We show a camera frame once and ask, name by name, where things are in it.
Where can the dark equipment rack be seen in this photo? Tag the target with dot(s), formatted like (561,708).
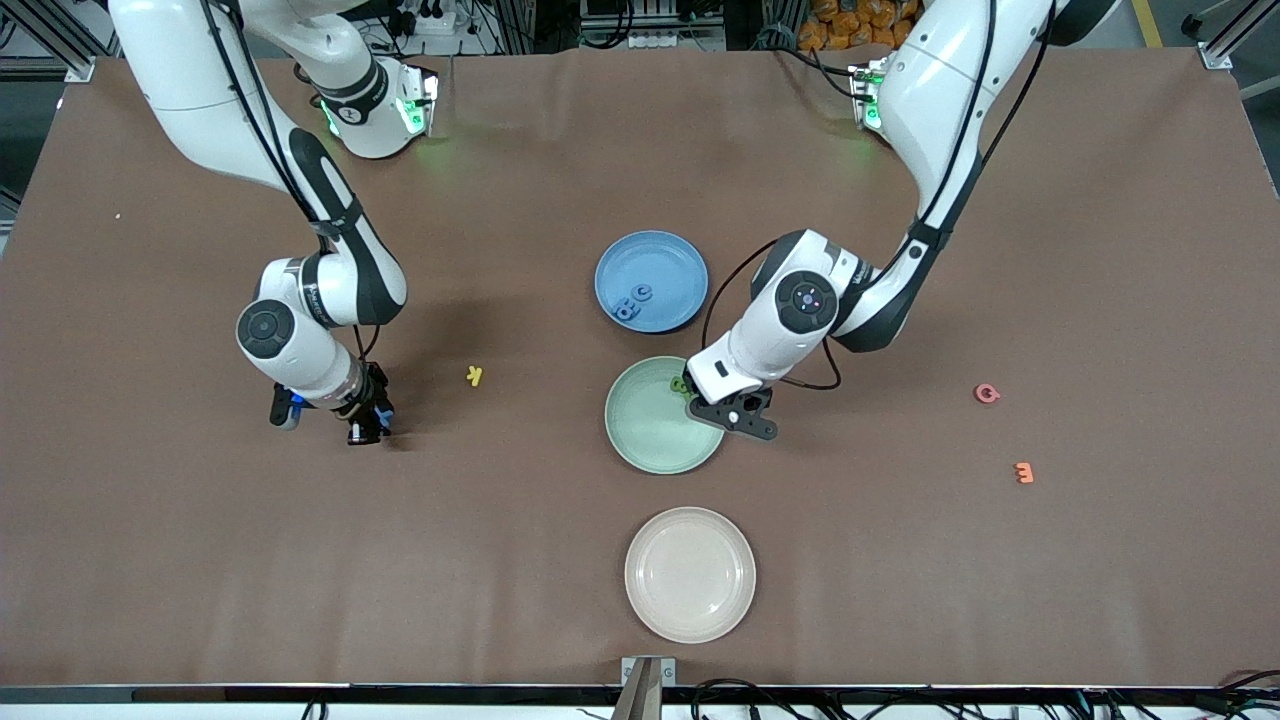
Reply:
(650,40)

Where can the orange foam letter E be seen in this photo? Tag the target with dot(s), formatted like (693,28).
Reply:
(1023,472)

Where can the metal table edge rail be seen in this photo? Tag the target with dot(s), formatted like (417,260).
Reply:
(300,693)

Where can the blue plate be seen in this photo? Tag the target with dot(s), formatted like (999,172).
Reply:
(670,260)

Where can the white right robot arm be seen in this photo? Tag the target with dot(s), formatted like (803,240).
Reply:
(200,100)

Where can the beige pink plate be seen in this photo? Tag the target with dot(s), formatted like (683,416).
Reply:
(690,575)

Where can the brown table cover sheet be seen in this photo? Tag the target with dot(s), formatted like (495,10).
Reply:
(500,550)

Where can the pile of orange fruit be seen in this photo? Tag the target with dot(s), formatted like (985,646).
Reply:
(860,25)

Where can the pink foam letter G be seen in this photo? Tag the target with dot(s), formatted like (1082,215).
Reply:
(980,393)

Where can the white power strip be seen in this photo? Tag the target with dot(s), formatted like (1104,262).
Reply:
(435,18)

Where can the pale green plate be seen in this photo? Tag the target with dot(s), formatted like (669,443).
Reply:
(650,430)

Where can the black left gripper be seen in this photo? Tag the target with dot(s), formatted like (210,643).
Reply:
(690,383)

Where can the aluminium frame profile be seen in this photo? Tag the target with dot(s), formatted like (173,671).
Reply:
(78,70)
(1215,55)

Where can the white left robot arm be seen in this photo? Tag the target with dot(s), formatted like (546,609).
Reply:
(940,90)

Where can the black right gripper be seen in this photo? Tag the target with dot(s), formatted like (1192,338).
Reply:
(366,408)

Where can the metal table edge bracket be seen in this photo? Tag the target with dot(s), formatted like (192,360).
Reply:
(632,668)

